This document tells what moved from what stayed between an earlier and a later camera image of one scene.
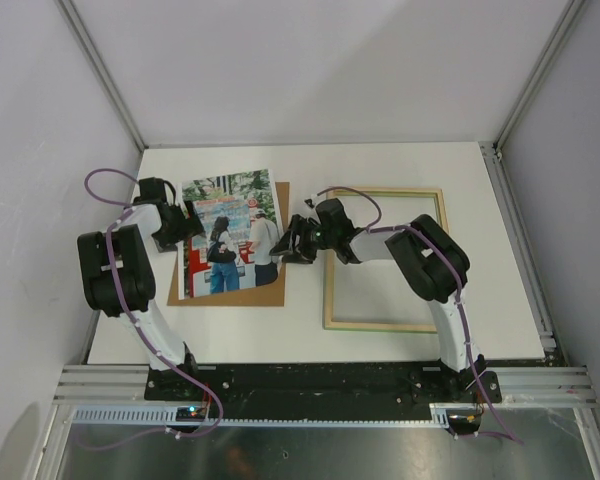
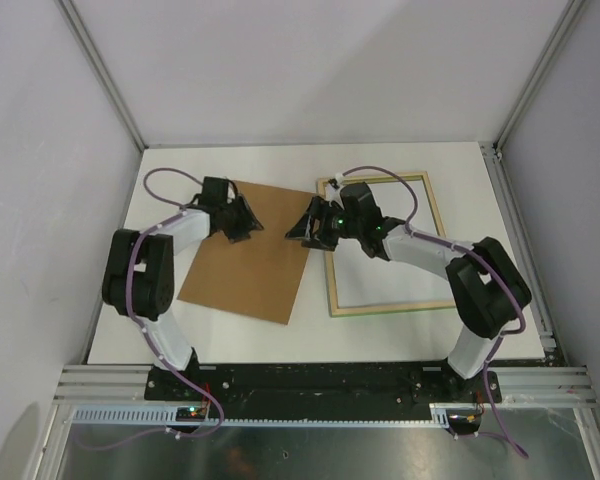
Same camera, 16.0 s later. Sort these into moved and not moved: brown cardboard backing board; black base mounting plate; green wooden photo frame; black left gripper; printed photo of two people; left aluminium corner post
Moved: green wooden photo frame; black left gripper; printed photo of two people; brown cardboard backing board
Not moved: black base mounting plate; left aluminium corner post
